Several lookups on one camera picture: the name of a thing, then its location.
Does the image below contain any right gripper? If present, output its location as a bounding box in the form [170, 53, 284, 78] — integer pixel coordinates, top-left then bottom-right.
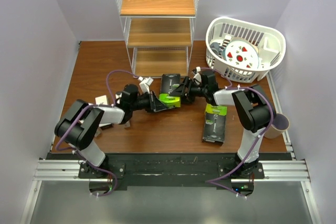
[170, 77, 207, 104]

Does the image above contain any pink ceramic mug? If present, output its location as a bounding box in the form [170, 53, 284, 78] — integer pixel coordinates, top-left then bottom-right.
[264, 113, 290, 139]

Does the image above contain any watermelon pattern plate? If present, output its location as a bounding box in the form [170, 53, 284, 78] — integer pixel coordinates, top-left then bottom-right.
[222, 38, 260, 69]

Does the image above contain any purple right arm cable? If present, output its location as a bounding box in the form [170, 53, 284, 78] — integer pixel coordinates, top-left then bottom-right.
[201, 67, 276, 196]

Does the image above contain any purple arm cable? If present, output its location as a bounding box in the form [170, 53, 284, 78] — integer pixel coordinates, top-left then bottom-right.
[201, 67, 276, 196]
[55, 69, 144, 197]

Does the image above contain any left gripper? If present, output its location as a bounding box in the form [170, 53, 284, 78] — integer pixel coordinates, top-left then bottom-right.
[131, 90, 167, 113]

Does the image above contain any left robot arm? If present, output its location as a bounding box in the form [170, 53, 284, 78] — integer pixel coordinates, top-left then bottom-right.
[54, 84, 169, 178]

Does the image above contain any grey item in basket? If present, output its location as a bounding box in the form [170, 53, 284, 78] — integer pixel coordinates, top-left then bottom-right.
[210, 42, 223, 57]

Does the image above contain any silver box with H logo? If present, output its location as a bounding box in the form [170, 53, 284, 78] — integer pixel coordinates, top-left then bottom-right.
[95, 95, 113, 130]

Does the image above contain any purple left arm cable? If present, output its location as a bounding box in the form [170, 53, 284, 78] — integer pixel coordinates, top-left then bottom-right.
[55, 69, 144, 197]

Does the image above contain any white wire wooden shelf rack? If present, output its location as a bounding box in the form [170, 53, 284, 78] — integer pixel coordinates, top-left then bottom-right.
[115, 0, 199, 78]

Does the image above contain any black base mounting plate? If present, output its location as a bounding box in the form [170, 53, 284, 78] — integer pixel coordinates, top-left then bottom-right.
[46, 153, 291, 196]

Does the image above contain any small silver box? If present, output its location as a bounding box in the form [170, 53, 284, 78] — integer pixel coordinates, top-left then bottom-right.
[94, 129, 101, 137]

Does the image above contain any aluminium frame rail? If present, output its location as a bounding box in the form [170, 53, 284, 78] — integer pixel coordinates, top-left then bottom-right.
[20, 74, 322, 224]

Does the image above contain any narrow silver razor box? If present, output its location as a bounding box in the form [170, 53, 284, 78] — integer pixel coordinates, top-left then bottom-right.
[115, 91, 132, 128]

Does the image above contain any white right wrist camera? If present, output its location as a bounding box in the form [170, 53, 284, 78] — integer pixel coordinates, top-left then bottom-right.
[192, 67, 202, 85]

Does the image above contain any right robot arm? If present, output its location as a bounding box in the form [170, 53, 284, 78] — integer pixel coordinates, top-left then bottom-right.
[170, 67, 276, 184]

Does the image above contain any white plastic dish basket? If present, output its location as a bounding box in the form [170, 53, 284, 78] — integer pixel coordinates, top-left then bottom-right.
[205, 17, 286, 83]

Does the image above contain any black green razor box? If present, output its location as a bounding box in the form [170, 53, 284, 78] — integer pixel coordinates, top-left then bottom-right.
[159, 73, 181, 109]
[202, 104, 227, 145]

